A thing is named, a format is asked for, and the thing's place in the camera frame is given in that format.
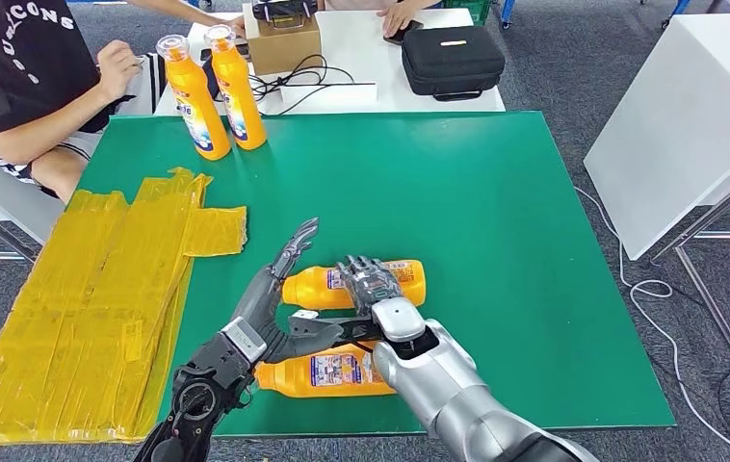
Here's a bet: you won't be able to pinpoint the person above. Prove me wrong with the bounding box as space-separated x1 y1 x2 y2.
325 0 446 39
125 0 248 38
0 0 169 205

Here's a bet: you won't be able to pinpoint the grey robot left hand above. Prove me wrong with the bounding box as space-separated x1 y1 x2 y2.
230 217 345 366

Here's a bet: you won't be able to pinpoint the black cables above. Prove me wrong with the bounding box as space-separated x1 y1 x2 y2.
249 53 356 116

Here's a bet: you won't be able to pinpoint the yellow taped cardboard sheet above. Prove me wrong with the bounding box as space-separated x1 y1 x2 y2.
0 167 248 447

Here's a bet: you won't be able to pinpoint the white flat box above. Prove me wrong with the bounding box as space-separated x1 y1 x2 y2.
279 81 379 114

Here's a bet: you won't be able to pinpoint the metal stand frame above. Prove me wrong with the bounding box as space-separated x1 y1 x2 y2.
648 152 730 428

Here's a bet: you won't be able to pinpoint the dark flat tablet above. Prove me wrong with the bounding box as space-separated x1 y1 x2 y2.
198 40 252 61

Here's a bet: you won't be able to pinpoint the cardboard box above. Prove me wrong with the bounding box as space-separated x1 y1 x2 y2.
242 0 323 76

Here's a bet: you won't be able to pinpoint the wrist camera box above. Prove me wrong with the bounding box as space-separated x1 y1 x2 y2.
287 309 384 350
220 316 270 366

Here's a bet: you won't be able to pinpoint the orange detergent bottle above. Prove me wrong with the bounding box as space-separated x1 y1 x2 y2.
203 23 269 152
155 34 233 162
280 258 428 313
252 341 400 399

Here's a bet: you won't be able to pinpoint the black smartphone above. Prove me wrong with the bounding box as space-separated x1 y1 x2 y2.
382 19 425 46

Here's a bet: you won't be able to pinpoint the white floor cable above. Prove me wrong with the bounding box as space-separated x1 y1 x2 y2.
576 186 730 462

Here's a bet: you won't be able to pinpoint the green plastic crate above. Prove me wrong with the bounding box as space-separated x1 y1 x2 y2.
444 0 492 25

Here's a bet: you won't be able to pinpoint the black carrying case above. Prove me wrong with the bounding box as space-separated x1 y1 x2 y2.
401 24 508 102

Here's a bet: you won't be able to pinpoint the white cabinet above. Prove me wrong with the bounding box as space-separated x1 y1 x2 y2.
583 13 730 262

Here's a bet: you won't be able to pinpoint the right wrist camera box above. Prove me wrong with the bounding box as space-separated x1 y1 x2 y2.
287 309 384 350

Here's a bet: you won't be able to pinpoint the black controller device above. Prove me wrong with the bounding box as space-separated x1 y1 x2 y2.
251 0 320 28

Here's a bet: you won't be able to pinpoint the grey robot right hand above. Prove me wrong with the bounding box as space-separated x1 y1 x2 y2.
336 254 405 319

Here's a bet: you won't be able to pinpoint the white desk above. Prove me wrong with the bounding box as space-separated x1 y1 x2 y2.
154 6 507 116

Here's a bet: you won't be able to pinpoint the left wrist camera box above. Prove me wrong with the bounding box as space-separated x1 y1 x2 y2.
220 316 270 366

